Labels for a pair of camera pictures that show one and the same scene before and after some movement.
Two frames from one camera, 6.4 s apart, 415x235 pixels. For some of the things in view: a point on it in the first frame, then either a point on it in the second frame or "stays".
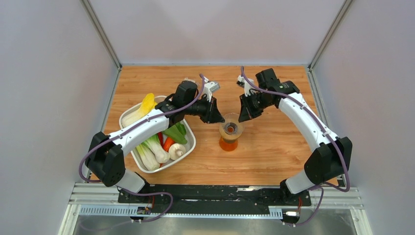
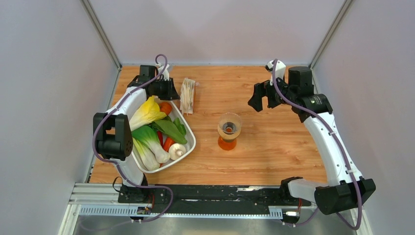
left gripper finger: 217,115 to 172,94
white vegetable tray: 189,146 stays
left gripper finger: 214,117 to 165,95
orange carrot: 168,143 stays
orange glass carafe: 228,145 stays
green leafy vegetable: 177,132 stays
